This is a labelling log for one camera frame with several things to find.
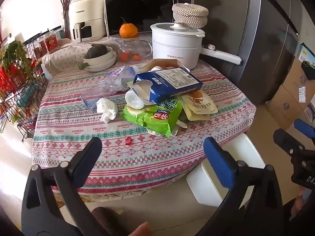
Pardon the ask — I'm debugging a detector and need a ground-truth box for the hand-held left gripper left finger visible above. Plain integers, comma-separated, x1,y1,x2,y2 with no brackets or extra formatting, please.
21,136,109,236

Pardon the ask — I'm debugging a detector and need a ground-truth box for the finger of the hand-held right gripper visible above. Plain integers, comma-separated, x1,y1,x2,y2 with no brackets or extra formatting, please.
294,118,315,139
273,128,315,163

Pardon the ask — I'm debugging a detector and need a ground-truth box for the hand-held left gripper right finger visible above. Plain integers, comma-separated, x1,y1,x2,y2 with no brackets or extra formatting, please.
197,137,283,236

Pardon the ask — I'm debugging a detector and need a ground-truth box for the white plastic bin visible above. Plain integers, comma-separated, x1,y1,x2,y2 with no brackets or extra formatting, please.
186,133,266,207

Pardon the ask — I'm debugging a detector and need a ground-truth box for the white tissue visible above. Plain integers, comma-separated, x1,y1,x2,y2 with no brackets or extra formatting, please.
96,98,119,124

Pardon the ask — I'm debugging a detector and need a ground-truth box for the yellow food pouch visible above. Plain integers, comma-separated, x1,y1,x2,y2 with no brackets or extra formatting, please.
178,90,218,121

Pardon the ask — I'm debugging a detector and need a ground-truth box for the frosted white plastic bottle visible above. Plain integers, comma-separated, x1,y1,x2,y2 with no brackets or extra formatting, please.
125,90,145,110

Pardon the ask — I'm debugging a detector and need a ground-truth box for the green snack bag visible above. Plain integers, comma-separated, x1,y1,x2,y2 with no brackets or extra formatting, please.
121,98,187,138

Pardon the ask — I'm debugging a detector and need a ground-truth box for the blue milk carton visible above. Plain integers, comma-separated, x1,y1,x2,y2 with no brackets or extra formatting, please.
127,66,203,104

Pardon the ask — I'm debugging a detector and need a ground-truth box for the person's right hand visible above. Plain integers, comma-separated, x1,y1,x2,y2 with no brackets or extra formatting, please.
290,188,312,220

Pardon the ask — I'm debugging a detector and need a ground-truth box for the brown cardboard box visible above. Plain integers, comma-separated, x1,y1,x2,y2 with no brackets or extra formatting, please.
266,43,315,131

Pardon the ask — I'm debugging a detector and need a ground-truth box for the leaf print table cover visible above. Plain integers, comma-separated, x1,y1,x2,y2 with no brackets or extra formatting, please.
52,190,128,203

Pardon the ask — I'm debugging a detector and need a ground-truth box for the brown fuzzy object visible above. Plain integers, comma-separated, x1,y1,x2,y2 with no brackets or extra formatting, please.
91,206,125,236

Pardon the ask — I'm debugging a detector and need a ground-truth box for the crushed clear plastic bottle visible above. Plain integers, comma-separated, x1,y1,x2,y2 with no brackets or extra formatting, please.
80,65,139,110

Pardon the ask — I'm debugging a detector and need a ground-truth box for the cream shallow dish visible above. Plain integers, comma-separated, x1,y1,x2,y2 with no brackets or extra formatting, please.
87,59,117,72
86,54,117,70

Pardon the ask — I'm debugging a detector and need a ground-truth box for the grey refrigerator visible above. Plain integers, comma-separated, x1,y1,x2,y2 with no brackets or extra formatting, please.
217,0,303,105

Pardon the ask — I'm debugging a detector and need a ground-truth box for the white floral cloth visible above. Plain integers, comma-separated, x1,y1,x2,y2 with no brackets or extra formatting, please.
42,39,119,79

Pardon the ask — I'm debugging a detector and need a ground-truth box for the dark green avocado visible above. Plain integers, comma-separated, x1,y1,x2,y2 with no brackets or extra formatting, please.
87,44,108,59

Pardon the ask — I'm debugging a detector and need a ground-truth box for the flattened brown paper box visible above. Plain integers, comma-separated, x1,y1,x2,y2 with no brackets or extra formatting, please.
143,58,190,73

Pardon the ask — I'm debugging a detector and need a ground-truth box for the glass teapot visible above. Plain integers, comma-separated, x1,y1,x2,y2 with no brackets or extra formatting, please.
109,36,153,62

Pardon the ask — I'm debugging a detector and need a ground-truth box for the white electric cooking pot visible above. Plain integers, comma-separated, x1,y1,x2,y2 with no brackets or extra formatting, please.
150,22,243,70

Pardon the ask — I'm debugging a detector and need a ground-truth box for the green hanging plant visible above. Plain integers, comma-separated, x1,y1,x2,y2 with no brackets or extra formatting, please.
0,41,35,79

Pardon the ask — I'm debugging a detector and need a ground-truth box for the large orange with stem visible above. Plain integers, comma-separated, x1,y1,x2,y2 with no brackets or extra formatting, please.
119,17,138,39

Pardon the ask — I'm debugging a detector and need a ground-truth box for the glass vase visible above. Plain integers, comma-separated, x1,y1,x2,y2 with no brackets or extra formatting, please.
63,8,72,40

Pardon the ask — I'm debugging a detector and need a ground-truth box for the cream air fryer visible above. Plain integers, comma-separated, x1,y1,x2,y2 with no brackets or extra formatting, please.
69,0,106,42

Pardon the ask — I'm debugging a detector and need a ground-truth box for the black microwave oven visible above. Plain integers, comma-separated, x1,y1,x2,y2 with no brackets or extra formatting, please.
104,0,195,38

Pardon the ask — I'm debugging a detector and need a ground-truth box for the black wire rack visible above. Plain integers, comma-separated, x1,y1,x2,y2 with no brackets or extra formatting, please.
0,26,62,142

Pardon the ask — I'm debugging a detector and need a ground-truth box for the cream bowl with green handle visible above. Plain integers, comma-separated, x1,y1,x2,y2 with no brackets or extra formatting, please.
78,47,117,70

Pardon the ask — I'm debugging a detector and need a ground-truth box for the woven rope basket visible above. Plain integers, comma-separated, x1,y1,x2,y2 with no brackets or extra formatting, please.
172,3,209,29

